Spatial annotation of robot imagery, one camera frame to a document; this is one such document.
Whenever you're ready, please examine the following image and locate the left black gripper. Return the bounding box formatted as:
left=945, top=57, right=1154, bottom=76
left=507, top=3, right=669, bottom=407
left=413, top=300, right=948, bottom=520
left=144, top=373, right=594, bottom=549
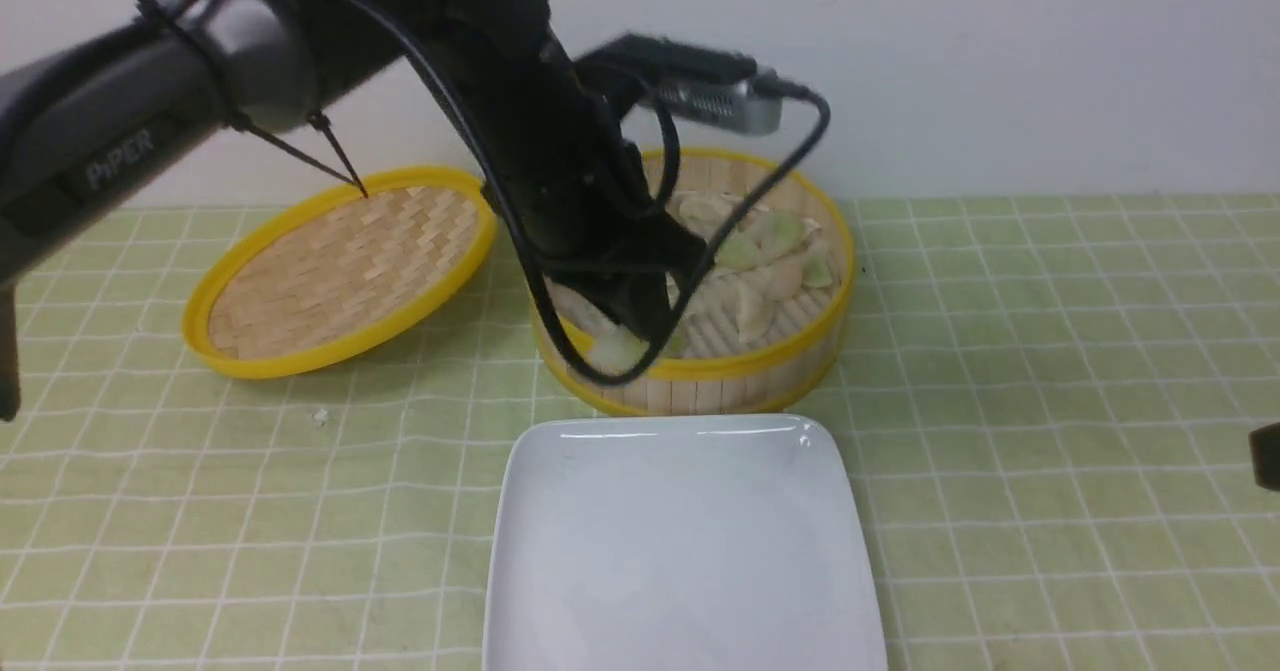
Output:
left=412, top=0, right=707, bottom=344

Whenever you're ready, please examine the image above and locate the green steamed dumpling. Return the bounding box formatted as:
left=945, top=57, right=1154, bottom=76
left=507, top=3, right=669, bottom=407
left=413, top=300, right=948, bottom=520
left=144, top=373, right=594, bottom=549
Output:
left=588, top=327, right=689, bottom=375

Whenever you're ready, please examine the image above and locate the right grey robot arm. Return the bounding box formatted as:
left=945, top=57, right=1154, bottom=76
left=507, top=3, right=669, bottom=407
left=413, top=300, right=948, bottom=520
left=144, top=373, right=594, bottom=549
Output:
left=1248, top=423, right=1280, bottom=492

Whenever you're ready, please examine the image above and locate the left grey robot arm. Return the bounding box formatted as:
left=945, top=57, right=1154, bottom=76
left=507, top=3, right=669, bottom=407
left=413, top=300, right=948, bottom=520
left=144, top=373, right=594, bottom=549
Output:
left=3, top=0, right=713, bottom=346

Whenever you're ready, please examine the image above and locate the white square plate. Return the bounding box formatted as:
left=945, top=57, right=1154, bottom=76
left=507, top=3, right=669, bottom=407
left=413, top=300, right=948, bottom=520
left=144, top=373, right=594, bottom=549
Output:
left=483, top=414, right=888, bottom=670

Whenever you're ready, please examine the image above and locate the pale dumpling in steamer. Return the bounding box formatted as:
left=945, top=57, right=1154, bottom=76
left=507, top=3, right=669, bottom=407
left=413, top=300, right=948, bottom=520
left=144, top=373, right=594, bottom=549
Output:
left=668, top=191, right=744, bottom=243

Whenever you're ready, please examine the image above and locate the green dumpling in steamer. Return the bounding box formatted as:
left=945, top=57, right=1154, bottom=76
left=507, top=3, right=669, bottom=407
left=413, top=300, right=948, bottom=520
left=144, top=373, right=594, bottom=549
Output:
left=712, top=210, right=832, bottom=288

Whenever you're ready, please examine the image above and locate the pinkish dumpling in steamer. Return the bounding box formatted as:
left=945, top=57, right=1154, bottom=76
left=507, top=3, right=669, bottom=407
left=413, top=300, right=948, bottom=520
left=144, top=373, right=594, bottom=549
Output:
left=698, top=256, right=804, bottom=346

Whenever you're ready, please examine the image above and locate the yellow bamboo steamer lid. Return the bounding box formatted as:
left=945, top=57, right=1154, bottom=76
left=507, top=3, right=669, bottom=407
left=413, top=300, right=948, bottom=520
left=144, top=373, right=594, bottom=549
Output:
left=182, top=166, right=498, bottom=380

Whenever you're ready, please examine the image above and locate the yellow bamboo steamer basket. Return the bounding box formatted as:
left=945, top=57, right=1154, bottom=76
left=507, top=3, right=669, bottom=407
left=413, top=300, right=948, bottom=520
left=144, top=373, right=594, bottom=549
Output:
left=532, top=149, right=859, bottom=416

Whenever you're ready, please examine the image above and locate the green checkered tablecloth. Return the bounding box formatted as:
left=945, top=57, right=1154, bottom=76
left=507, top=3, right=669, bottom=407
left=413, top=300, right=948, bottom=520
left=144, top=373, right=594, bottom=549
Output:
left=1, top=196, right=1279, bottom=670

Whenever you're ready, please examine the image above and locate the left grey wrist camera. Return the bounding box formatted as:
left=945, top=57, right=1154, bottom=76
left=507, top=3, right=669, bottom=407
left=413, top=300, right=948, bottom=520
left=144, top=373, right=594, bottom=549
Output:
left=573, top=33, right=782, bottom=137

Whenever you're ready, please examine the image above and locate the left black camera cable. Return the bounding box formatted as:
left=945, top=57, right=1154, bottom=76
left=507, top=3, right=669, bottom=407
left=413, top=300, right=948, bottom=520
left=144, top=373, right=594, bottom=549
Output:
left=230, top=0, right=832, bottom=388

